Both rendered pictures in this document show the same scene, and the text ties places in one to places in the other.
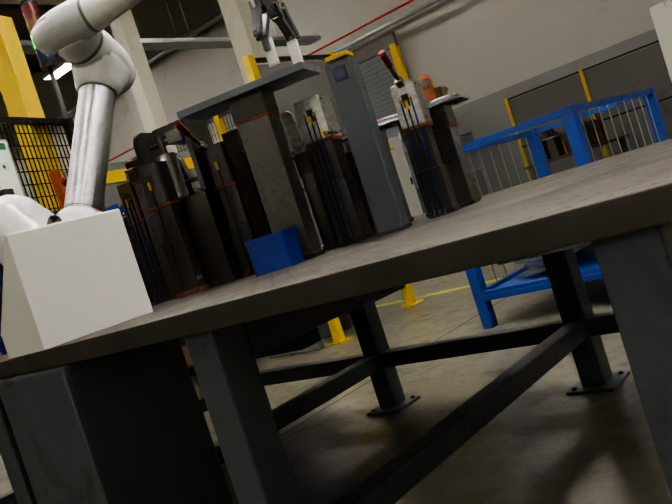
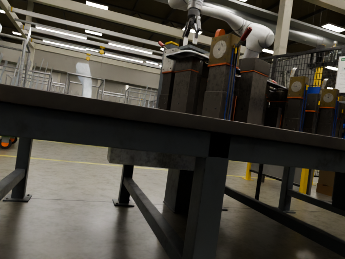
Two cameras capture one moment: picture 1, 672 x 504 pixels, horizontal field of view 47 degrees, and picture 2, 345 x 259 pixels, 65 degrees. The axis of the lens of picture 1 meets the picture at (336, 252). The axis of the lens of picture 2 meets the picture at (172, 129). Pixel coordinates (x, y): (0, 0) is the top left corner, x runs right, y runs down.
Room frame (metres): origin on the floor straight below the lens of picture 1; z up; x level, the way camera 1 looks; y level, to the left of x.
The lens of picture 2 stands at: (2.84, -1.49, 0.65)
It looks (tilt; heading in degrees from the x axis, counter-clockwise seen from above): 0 degrees down; 121
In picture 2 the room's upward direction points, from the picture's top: 8 degrees clockwise
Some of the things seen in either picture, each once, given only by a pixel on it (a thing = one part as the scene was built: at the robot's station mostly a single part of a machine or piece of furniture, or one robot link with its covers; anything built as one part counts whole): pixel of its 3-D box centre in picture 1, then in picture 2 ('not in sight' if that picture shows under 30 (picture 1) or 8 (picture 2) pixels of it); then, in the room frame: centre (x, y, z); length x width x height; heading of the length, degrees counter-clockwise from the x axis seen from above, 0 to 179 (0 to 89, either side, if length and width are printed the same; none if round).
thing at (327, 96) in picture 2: not in sight; (329, 116); (2.77, 0.50, 0.87); 0.12 x 0.07 x 0.35; 160
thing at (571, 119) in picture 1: (572, 203); not in sight; (4.21, -1.31, 0.47); 1.20 x 0.80 x 0.95; 139
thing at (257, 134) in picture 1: (276, 178); not in sight; (2.03, 0.09, 0.92); 0.10 x 0.08 x 0.45; 70
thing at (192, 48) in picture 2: (248, 92); (203, 55); (2.03, 0.09, 1.16); 0.37 x 0.14 x 0.02; 70
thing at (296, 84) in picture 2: not in sight; (298, 108); (2.62, 0.18, 0.87); 0.12 x 0.07 x 0.35; 160
